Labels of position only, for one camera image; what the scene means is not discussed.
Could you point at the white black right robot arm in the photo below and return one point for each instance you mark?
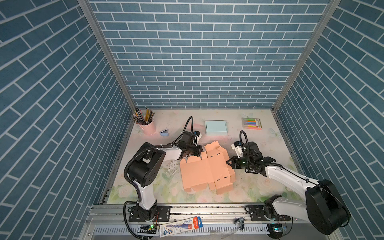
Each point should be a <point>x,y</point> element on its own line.
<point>321,204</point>

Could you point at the small metal clip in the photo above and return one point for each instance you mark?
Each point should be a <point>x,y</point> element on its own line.
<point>240,223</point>

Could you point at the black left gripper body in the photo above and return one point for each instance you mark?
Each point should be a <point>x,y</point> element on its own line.
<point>189,149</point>

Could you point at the aluminium right corner post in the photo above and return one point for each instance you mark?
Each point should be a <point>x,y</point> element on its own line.
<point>318,30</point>

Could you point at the blue red white packet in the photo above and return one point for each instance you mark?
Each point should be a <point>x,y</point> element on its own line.
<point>179,227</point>

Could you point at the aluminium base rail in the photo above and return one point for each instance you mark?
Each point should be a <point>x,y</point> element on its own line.
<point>106,222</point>

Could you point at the light blue small stapler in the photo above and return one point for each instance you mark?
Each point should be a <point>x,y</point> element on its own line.
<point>164,133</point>

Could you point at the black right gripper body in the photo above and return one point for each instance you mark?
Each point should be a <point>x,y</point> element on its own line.
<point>249,162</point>

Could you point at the aluminium corner post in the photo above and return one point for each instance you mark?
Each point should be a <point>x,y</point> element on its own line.
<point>318,30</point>
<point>92,20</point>

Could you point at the clear box of markers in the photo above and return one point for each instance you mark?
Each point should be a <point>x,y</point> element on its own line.
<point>252,123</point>

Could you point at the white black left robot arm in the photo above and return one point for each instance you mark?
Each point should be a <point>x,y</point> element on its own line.
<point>144,166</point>

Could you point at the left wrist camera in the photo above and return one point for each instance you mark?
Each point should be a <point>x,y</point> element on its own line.
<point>197,137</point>

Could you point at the light teal paper box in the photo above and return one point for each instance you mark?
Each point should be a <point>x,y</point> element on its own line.
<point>216,128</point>

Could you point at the bundle of coloured pencils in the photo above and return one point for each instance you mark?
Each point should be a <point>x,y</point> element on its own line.
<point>144,117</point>

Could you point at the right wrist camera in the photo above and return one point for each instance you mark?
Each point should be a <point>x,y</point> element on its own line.
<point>236,146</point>

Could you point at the pink paper box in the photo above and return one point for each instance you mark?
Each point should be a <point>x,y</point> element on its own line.
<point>210,170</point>

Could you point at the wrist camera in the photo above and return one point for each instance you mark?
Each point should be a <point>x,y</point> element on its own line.
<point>236,146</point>
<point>197,137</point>

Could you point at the aluminium left corner post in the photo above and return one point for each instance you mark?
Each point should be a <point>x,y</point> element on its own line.
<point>92,20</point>

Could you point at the pink metal pencil bucket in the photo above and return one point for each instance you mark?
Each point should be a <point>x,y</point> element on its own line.
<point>149,129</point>

